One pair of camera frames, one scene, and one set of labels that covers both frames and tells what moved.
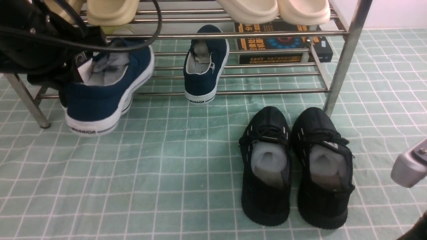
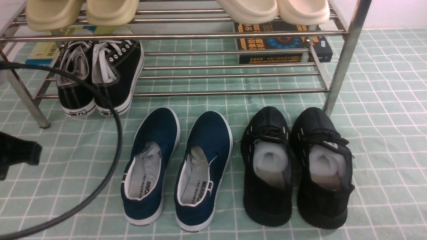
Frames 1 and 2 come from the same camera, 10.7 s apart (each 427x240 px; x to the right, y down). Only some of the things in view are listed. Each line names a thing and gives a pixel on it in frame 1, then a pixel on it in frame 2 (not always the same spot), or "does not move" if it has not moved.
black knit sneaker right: (322, 159) does not move
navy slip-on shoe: (204, 63) to (204, 165)
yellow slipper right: (110, 13) does not move
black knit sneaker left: (266, 143) does not move
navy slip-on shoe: (109, 82) to (156, 148)
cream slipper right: (306, 12) does not move
